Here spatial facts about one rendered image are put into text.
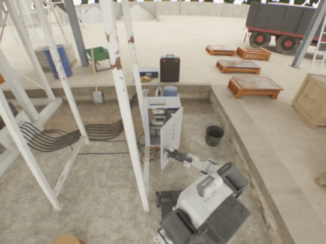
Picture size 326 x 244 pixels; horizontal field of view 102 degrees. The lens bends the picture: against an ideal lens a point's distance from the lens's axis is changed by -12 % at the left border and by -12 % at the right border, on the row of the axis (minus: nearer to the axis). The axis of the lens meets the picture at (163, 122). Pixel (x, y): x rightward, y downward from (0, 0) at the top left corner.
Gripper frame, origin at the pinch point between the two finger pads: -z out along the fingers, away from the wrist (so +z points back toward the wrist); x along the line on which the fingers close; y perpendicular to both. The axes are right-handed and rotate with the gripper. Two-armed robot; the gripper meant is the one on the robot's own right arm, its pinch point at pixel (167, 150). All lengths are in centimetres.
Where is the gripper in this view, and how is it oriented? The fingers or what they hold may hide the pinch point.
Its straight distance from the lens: 147.0
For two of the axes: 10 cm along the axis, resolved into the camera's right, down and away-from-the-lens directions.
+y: 0.0, 7.7, 6.4
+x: -5.2, 5.4, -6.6
